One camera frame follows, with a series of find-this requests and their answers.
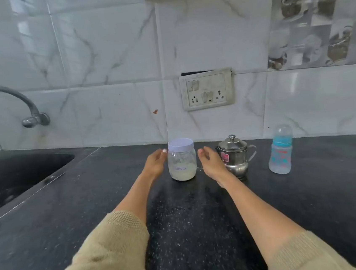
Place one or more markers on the clear bottle dome cap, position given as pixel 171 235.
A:
pixel 283 131

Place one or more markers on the person's right forearm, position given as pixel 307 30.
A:
pixel 259 216

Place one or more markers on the black kitchen sink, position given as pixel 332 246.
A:
pixel 14 179

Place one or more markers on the curved steel wall tap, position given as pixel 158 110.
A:
pixel 25 103

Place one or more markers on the blue collar with nipple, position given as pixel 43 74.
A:
pixel 282 143

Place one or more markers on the person's right hand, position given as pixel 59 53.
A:
pixel 214 167

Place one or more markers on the white switch socket board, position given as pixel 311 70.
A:
pixel 206 89

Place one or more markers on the lavender plastic jar lid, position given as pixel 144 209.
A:
pixel 181 145

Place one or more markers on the person's left hand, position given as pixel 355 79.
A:
pixel 154 167

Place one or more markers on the glass jar with white powder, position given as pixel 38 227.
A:
pixel 183 167

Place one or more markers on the clear printed baby bottle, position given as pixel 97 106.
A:
pixel 281 160

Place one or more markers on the person's left forearm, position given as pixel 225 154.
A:
pixel 124 227

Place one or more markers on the small steel kettle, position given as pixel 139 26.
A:
pixel 236 157

